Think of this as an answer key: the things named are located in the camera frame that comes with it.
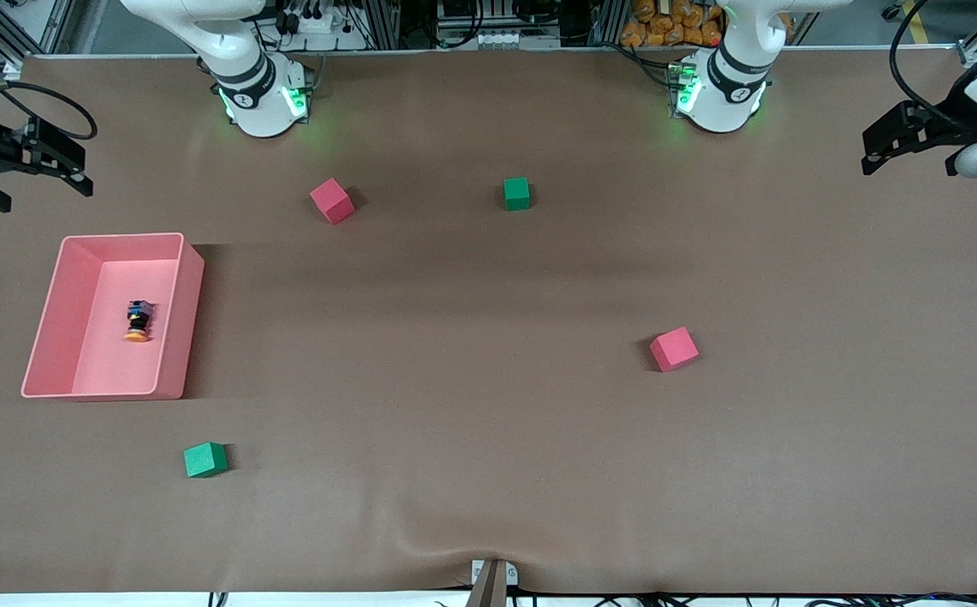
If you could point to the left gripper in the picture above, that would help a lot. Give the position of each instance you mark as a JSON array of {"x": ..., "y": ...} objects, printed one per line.
[{"x": 946, "y": 123}]

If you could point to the orange capped push button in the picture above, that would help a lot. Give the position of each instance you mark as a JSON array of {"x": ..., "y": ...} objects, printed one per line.
[{"x": 138, "y": 319}]

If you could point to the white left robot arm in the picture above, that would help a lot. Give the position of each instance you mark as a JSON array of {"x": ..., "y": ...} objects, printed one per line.
[{"x": 720, "y": 105}]

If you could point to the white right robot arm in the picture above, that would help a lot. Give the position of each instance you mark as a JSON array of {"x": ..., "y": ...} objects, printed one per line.
[{"x": 252, "y": 110}]

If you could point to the pink plastic bin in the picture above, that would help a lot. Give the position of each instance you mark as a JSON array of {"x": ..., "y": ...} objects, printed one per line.
[{"x": 109, "y": 362}]

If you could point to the orange snack bags pile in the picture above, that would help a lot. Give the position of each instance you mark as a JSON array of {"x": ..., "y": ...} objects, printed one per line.
[{"x": 665, "y": 25}]

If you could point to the red foam cube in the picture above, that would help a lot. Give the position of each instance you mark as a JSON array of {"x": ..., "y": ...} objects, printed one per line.
[
  {"x": 673, "y": 350},
  {"x": 332, "y": 202}
]

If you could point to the white power strip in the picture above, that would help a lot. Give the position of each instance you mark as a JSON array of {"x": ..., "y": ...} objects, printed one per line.
[{"x": 319, "y": 23}]

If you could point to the green foam cube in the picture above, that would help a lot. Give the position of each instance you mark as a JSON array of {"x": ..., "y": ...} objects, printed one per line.
[
  {"x": 204, "y": 460},
  {"x": 516, "y": 194}
]

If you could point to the white terminal block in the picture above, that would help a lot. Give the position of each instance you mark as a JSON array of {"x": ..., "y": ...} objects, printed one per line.
[{"x": 496, "y": 39}]

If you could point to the brown table cover mat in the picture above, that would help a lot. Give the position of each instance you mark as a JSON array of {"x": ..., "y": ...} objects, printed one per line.
[{"x": 488, "y": 421}]

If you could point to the aluminium frame post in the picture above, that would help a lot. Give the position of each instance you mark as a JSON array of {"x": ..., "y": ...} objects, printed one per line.
[
  {"x": 606, "y": 21},
  {"x": 378, "y": 21}
]

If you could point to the grey metal clamp bracket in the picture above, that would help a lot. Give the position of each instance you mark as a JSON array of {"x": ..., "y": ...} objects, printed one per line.
[{"x": 492, "y": 575}]

